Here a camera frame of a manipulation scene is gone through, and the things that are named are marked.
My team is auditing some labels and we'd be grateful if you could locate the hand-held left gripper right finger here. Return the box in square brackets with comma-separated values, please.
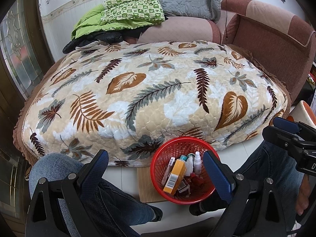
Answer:
[203, 150, 295, 237]

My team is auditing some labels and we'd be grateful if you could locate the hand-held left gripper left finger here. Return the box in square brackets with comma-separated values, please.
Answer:
[25, 149, 109, 237]

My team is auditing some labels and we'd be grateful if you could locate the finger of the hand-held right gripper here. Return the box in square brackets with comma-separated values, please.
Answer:
[273, 117, 316, 142]
[262, 127, 309, 159]

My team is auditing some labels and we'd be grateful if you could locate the small white bottle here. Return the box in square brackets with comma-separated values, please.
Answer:
[193, 152, 202, 175]

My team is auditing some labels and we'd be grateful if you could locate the white plastic bag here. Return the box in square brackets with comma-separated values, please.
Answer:
[185, 153, 195, 176]

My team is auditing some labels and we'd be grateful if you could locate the orange box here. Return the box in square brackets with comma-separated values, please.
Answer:
[163, 159, 187, 194]

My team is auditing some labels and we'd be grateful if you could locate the red plastic basket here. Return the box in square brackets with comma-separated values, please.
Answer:
[150, 136, 221, 205]

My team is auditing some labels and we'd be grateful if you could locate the person's right hand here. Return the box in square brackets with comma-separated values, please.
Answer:
[296, 175, 312, 216]

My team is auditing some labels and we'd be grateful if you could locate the orange white stool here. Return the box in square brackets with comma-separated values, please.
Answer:
[288, 100, 316, 126]

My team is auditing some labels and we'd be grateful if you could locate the person's left leg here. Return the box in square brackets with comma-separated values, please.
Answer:
[29, 153, 163, 237]

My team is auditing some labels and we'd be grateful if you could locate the wooden floor board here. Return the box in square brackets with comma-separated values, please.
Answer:
[137, 166, 165, 203]

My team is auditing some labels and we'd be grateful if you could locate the pink brown sofa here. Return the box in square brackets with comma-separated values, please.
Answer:
[126, 0, 316, 106]

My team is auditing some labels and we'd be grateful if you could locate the leaf print blanket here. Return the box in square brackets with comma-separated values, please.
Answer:
[13, 39, 292, 168]

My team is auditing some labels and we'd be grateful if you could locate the beige patterned cloth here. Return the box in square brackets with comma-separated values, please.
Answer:
[75, 39, 111, 51]

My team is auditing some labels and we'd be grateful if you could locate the black jacket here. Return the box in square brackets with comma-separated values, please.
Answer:
[62, 28, 149, 54]

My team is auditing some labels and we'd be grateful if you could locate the wooden door with glass pane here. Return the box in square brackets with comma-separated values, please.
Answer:
[0, 0, 55, 228]

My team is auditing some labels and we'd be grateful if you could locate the green checked quilt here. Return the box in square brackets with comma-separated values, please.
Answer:
[71, 0, 165, 40]

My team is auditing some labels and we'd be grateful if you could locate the thin red cord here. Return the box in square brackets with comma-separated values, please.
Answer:
[223, 0, 229, 41]

